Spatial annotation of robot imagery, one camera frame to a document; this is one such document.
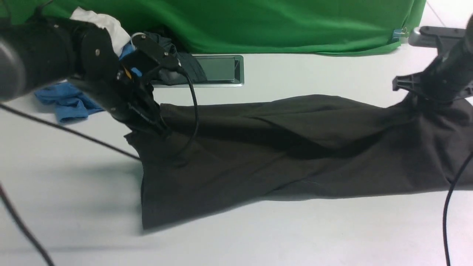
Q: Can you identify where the dark slate crumpled garment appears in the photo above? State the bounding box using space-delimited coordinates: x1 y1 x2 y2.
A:
144 26 208 86

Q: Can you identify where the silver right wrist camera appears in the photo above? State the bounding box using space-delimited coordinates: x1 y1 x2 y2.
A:
408 26 466 49

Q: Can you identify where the dark gray long-sleeved shirt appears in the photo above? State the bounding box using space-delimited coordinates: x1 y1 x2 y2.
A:
125 95 472 230

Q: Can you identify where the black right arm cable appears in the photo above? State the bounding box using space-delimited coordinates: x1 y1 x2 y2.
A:
443 151 473 266

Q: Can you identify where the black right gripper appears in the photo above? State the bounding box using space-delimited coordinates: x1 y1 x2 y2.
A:
392 63 473 103

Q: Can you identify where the silver table cable hatch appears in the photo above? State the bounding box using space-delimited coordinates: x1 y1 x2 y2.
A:
152 55 244 88

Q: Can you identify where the blue crumpled garment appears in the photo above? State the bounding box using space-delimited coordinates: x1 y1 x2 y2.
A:
35 41 142 124

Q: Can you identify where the green backdrop cloth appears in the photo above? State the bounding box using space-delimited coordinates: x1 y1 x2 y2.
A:
1 0 426 56

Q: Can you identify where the blue binder clip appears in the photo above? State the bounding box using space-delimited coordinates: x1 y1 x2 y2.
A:
391 27 408 42

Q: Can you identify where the white crumpled garment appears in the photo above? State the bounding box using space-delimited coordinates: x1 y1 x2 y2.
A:
70 7 132 56

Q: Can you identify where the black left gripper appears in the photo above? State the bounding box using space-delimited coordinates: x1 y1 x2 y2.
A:
69 77 172 138

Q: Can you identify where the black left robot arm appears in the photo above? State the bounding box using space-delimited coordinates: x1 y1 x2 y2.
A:
1 17 177 137

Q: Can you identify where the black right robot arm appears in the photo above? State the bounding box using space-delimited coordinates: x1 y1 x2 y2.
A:
392 17 473 103

